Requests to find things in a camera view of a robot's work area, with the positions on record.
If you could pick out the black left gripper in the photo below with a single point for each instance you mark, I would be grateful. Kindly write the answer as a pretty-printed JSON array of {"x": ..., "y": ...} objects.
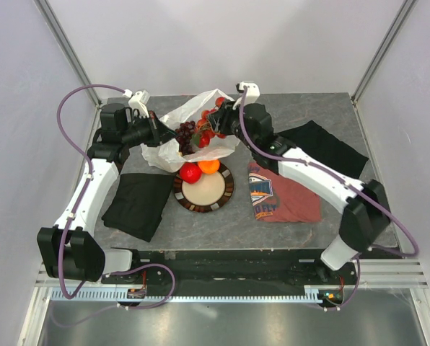
[{"x": 157, "y": 136}]

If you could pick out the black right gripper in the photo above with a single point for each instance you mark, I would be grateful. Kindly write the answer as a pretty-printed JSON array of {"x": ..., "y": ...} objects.
[{"x": 219, "y": 120}]

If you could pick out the aluminium frame post right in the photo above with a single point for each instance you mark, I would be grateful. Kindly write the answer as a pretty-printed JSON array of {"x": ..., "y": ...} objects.
[{"x": 381, "y": 52}]

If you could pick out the black folded cloth right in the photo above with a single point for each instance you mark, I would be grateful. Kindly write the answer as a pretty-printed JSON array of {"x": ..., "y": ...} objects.
[{"x": 321, "y": 145}]

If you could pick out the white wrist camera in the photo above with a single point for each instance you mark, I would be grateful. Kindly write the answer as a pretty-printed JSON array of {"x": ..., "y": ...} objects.
[
  {"x": 139, "y": 99},
  {"x": 249, "y": 93}
]

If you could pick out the red apple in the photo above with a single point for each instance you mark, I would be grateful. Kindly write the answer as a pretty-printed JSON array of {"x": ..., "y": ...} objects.
[{"x": 190, "y": 173}]

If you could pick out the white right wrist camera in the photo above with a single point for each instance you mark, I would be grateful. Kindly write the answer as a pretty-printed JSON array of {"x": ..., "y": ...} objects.
[{"x": 249, "y": 93}]

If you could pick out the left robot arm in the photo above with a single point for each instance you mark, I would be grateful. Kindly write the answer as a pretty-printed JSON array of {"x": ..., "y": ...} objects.
[{"x": 68, "y": 248}]

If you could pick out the orange fruit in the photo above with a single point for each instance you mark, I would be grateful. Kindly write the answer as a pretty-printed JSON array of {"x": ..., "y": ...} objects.
[{"x": 209, "y": 166}]

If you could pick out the round brown patterned plate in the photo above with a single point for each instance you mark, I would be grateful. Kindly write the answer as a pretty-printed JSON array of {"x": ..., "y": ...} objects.
[{"x": 210, "y": 193}]

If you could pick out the dark purple grape bunch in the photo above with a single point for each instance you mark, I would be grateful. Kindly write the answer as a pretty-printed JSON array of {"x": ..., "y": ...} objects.
[{"x": 184, "y": 137}]

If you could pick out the black folded cloth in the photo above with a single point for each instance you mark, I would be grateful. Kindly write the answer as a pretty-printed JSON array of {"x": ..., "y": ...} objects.
[
  {"x": 137, "y": 206},
  {"x": 321, "y": 145}
]

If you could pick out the aluminium frame post left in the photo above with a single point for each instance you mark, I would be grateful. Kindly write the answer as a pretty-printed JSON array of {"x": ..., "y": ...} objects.
[{"x": 63, "y": 41}]

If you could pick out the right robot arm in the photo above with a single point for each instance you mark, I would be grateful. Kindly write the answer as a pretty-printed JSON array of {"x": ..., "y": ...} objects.
[{"x": 364, "y": 206}]

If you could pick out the white plastic bag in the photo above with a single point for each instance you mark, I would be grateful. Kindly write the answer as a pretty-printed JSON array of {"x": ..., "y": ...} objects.
[{"x": 167, "y": 157}]

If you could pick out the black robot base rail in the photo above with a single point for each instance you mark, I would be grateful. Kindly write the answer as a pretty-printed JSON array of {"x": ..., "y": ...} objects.
[{"x": 287, "y": 269}]

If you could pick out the white slotted cable duct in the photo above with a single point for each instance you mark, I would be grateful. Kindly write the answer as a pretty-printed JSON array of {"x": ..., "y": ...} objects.
[{"x": 137, "y": 294}]

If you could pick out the red printed t-shirt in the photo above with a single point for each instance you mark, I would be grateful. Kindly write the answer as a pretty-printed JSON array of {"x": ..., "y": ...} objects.
[{"x": 278, "y": 199}]

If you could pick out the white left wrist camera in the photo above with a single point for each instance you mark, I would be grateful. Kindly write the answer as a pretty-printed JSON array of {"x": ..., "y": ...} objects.
[{"x": 139, "y": 99}]

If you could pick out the black folded cloth left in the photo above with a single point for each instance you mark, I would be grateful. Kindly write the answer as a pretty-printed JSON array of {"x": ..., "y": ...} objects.
[{"x": 137, "y": 206}]

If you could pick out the aluminium frame post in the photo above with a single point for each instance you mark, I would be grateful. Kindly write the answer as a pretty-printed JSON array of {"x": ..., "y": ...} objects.
[
  {"x": 63, "y": 41},
  {"x": 381, "y": 52}
]

